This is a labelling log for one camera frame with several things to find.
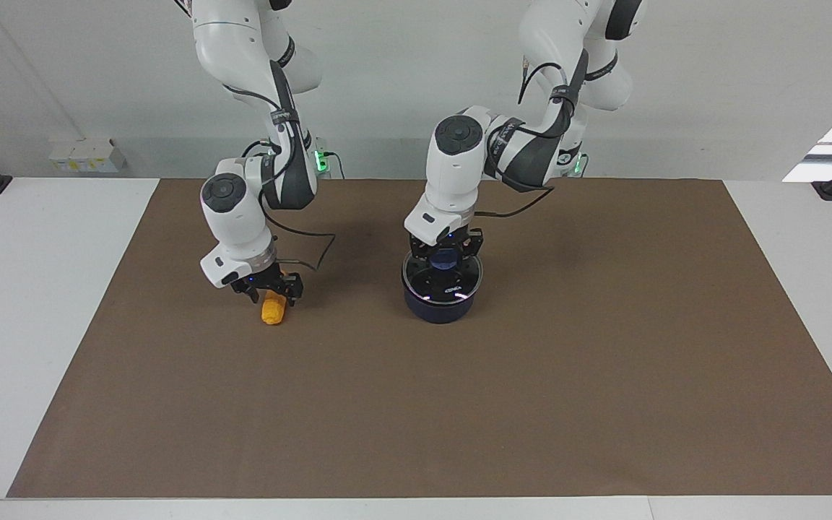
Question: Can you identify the yellow corn cob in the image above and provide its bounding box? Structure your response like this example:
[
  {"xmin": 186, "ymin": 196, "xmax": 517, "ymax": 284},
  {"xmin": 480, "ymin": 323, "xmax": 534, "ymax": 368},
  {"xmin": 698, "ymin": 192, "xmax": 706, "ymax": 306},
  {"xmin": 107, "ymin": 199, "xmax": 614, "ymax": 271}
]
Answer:
[{"xmin": 261, "ymin": 289, "xmax": 287, "ymax": 326}]

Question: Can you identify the glass lid with blue knob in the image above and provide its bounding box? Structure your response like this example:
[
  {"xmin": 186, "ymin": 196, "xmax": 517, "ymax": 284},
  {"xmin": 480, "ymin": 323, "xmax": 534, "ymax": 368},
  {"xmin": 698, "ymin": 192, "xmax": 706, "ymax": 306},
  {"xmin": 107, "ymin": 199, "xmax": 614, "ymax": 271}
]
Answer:
[{"xmin": 402, "ymin": 248, "xmax": 483, "ymax": 306}]

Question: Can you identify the brown table mat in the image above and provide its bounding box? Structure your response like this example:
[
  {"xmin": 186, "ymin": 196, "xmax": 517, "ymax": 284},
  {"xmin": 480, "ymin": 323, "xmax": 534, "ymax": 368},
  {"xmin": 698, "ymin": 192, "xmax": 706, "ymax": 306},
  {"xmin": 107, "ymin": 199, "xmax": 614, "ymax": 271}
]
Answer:
[{"xmin": 6, "ymin": 178, "xmax": 832, "ymax": 499}]

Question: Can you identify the blue pot with handle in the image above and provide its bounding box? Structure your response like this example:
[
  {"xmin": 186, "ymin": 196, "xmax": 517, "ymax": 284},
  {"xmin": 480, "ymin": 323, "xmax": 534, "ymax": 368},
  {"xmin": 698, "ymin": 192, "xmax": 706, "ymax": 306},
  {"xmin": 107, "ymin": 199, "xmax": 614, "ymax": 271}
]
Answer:
[{"xmin": 403, "ymin": 283, "xmax": 477, "ymax": 324}]

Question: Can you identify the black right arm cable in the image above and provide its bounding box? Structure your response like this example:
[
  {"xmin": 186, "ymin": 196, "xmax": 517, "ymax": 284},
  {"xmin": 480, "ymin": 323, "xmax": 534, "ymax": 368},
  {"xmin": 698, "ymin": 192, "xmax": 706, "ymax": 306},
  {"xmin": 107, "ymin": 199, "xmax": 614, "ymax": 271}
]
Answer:
[{"xmin": 222, "ymin": 82, "xmax": 337, "ymax": 272}]

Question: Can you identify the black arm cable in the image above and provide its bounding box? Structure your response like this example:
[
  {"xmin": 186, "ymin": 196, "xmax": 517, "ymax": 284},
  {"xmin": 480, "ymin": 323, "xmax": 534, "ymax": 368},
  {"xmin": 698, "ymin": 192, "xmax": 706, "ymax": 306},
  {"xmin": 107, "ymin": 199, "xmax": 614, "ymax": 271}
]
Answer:
[
  {"xmin": 222, "ymin": 82, "xmax": 337, "ymax": 272},
  {"xmin": 472, "ymin": 61, "xmax": 590, "ymax": 218}
]

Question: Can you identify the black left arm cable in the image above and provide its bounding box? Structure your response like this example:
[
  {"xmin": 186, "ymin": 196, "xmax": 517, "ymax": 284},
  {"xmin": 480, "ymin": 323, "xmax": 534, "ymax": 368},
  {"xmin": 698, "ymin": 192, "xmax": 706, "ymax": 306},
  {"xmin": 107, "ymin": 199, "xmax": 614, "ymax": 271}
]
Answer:
[{"xmin": 472, "ymin": 61, "xmax": 590, "ymax": 218}]

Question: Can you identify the white wall socket box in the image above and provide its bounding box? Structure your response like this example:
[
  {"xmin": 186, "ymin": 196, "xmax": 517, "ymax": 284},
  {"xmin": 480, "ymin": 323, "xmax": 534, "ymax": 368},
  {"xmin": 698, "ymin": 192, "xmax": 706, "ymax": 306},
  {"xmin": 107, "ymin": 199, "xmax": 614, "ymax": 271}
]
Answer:
[{"xmin": 48, "ymin": 139, "xmax": 126, "ymax": 174}]

